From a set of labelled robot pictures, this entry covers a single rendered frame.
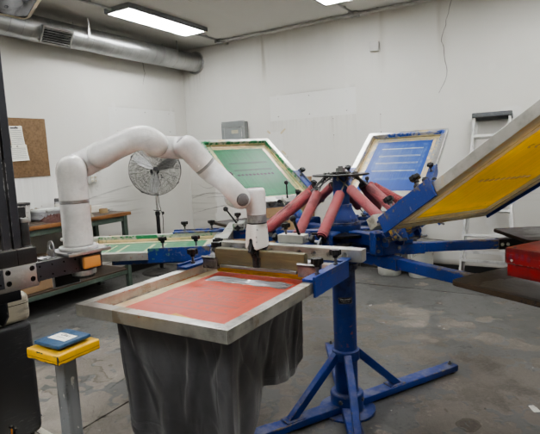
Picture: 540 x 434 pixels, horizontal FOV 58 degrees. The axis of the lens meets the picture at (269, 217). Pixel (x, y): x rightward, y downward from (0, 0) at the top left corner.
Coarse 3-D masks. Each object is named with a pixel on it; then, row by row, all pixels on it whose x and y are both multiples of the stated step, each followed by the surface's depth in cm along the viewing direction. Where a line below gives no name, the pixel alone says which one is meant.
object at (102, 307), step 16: (176, 272) 187; (192, 272) 194; (128, 288) 166; (144, 288) 171; (304, 288) 157; (80, 304) 150; (96, 304) 150; (112, 304) 159; (272, 304) 141; (288, 304) 148; (112, 320) 143; (128, 320) 140; (144, 320) 136; (160, 320) 133; (176, 320) 131; (192, 320) 130; (240, 320) 128; (256, 320) 133; (192, 336) 128; (208, 336) 125; (224, 336) 122; (240, 336) 127
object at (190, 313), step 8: (264, 280) 183; (272, 280) 182; (280, 280) 182; (288, 280) 181; (296, 280) 181; (272, 288) 171; (288, 288) 170; (264, 296) 162; (272, 296) 161; (248, 304) 154; (256, 304) 154; (184, 312) 149; (192, 312) 149; (200, 312) 148; (232, 312) 147; (240, 312) 147; (208, 320) 140; (216, 320) 140; (224, 320) 139
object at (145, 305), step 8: (224, 272) 199; (200, 280) 188; (176, 288) 177; (184, 288) 176; (160, 296) 168; (168, 296) 167; (136, 304) 160; (144, 304) 159; (152, 304) 159; (160, 312) 150; (168, 312) 150; (176, 312) 150
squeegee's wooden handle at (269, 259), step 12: (216, 252) 196; (228, 252) 193; (240, 252) 190; (264, 252) 184; (276, 252) 182; (288, 252) 180; (300, 252) 179; (228, 264) 194; (240, 264) 191; (264, 264) 185; (276, 264) 182; (288, 264) 180
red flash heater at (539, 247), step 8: (512, 248) 148; (520, 248) 147; (528, 248) 146; (536, 248) 146; (512, 256) 148; (520, 256) 146; (528, 256) 143; (536, 256) 141; (512, 264) 149; (520, 264) 146; (528, 264) 144; (536, 264) 142; (512, 272) 149; (520, 272) 147; (528, 272) 144; (536, 272) 142; (536, 280) 142
